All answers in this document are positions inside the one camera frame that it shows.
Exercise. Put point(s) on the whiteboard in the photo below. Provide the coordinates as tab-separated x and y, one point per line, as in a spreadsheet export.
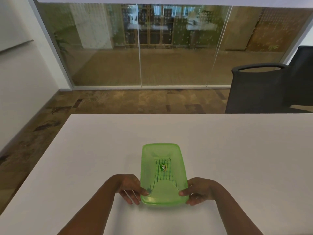
11	21

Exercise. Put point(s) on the wooden shelving unit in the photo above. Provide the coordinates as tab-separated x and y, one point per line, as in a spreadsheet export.
156	29

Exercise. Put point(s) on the green plastic lid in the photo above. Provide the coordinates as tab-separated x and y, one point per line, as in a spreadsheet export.
151	154

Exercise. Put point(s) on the person's right forearm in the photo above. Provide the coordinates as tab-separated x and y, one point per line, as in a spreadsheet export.
237	212

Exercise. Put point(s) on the black office chair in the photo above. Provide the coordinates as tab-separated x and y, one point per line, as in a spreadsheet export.
303	70

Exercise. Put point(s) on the green potted plant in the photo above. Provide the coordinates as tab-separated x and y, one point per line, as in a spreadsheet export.
62	45

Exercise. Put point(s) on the person's left hand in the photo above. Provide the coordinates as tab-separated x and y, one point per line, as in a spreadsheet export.
130	187

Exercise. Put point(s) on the person's right hand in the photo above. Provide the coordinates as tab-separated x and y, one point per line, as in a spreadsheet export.
203	190

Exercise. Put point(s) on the person's left forearm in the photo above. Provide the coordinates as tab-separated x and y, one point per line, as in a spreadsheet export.
90	212

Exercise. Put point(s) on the black white striped cloth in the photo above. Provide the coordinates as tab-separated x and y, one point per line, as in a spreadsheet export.
163	176

